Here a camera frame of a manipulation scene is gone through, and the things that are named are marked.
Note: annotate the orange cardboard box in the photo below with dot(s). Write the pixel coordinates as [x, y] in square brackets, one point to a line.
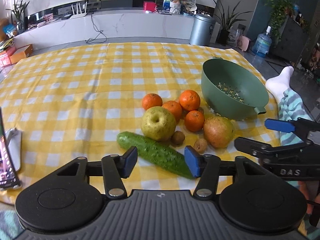
[21, 53]

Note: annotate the striped trouser leg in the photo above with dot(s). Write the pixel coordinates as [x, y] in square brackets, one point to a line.
[291, 108]

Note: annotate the orange mandarin far left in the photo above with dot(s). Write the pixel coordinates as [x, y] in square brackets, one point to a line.
[151, 100]

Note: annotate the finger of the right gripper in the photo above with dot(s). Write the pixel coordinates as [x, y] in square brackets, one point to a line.
[302, 128]
[262, 150]

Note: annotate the teddy bear toy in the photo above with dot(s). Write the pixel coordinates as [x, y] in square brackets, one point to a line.
[175, 7]

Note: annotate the yellow checkered tablecloth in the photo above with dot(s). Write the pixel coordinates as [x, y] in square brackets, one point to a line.
[73, 102]

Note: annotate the brown longan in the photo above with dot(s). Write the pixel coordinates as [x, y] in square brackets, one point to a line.
[177, 138]
[200, 145]

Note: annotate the orange mandarin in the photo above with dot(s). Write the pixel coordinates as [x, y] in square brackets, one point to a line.
[174, 108]
[189, 100]
[151, 100]
[194, 121]

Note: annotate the potted plant left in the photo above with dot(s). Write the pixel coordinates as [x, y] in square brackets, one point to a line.
[18, 10]

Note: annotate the green cucumber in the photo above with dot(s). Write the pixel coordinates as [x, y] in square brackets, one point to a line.
[156, 153]

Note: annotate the yellow-green apple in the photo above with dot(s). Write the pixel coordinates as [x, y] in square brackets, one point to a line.
[158, 124]

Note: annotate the potted plant by bin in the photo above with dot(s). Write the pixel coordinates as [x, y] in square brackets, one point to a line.
[227, 17]

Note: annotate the orange mandarin front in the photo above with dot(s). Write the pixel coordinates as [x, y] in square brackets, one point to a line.
[194, 121]

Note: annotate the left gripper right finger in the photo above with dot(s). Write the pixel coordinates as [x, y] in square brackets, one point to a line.
[205, 167]

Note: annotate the orange mandarin middle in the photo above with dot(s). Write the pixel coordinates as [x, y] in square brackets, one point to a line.
[174, 108]

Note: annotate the grey metal trash bin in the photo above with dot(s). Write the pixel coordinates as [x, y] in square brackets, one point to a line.
[202, 30]

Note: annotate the orange mandarin top right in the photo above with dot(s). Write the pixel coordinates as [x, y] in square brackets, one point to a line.
[189, 100]

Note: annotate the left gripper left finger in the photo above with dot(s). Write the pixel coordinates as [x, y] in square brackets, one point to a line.
[114, 169]

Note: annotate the red box on cabinet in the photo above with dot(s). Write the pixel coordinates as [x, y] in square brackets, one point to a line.
[149, 6]

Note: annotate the blue water bottle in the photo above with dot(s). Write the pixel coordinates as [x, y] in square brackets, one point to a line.
[263, 43]

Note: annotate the white wifi router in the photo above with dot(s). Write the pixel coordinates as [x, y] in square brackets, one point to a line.
[79, 11]

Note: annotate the climbing vine plant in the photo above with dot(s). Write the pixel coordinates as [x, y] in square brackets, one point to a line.
[280, 10]

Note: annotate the grey phone stand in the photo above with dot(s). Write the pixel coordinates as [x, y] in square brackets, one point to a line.
[14, 141]

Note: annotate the green colander bowl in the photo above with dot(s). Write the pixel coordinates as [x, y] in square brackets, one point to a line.
[231, 90]

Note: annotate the reddish yellow pear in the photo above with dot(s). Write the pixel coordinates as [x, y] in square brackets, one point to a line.
[218, 131]

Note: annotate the white tv cabinet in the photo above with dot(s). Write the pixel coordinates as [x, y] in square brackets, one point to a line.
[114, 24]

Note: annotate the foot in white sock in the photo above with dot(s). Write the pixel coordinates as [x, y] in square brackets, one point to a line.
[279, 84]

